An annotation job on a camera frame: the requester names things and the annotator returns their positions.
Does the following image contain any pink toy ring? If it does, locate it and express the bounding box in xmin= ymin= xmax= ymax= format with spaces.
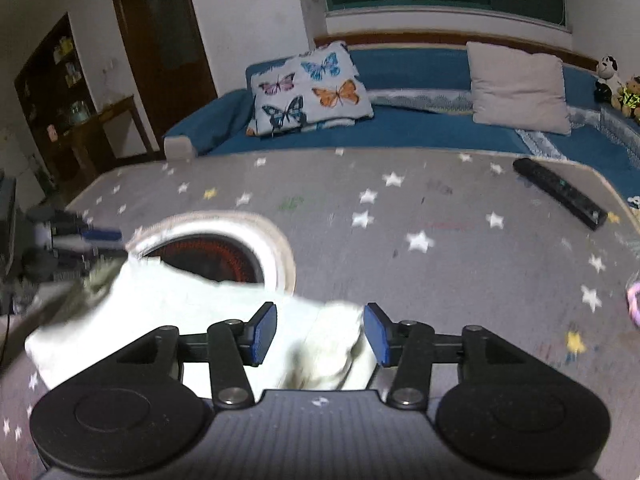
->
xmin=625 ymin=282 xmax=640 ymax=328

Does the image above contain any panda plush toy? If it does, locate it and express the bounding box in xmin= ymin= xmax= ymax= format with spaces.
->
xmin=593 ymin=55 xmax=624 ymax=104

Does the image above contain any round table heater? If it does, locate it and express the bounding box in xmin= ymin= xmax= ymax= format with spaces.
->
xmin=127 ymin=210 xmax=296 ymax=292

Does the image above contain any pale green shirt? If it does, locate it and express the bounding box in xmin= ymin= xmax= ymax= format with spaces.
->
xmin=22 ymin=251 xmax=379 ymax=392

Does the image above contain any grey star tablecloth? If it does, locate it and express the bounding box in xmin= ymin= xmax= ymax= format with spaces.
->
xmin=0 ymin=148 xmax=640 ymax=480

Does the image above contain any dark wooden door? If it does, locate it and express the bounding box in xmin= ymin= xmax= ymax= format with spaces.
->
xmin=113 ymin=0 xmax=217 ymax=143

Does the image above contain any wooden side table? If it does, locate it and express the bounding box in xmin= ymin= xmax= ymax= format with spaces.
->
xmin=50 ymin=96 xmax=157 ymax=183

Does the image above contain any beige cushion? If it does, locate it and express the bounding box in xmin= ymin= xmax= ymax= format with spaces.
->
xmin=466 ymin=42 xmax=572 ymax=136

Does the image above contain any orange yellow plush toy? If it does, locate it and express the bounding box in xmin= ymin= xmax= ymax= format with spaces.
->
xmin=611 ymin=76 xmax=640 ymax=122

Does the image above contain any butterfly print pillow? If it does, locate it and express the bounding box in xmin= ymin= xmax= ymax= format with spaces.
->
xmin=246 ymin=41 xmax=374 ymax=136

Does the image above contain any blue sofa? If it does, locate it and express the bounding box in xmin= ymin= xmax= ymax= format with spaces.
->
xmin=164 ymin=48 xmax=639 ymax=207

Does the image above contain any dark bookshelf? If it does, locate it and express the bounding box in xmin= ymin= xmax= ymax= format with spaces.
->
xmin=14 ymin=16 xmax=96 ymax=198

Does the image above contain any black remote control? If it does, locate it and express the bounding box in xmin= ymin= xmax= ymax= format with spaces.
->
xmin=512 ymin=157 xmax=608 ymax=231

